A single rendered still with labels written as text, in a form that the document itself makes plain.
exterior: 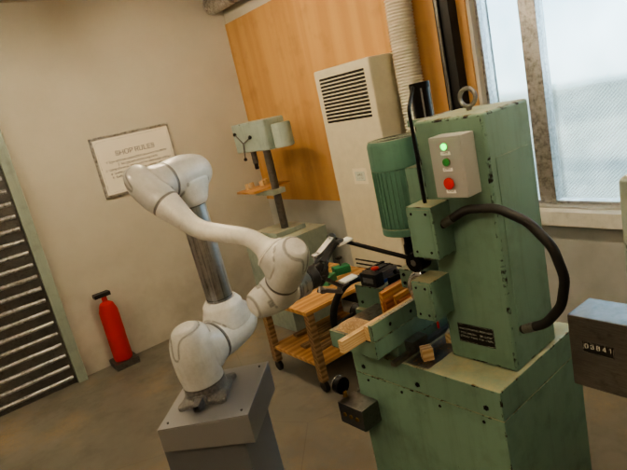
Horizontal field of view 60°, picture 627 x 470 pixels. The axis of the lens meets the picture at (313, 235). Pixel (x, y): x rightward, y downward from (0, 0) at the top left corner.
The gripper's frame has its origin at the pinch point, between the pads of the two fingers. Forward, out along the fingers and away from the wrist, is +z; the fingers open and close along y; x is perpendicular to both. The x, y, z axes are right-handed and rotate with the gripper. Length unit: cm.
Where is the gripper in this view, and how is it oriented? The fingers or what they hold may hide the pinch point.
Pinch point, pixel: (350, 257)
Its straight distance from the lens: 185.0
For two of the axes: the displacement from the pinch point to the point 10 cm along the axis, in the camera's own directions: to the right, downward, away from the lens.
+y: -1.4, -9.3, -3.3
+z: 7.4, -3.2, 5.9
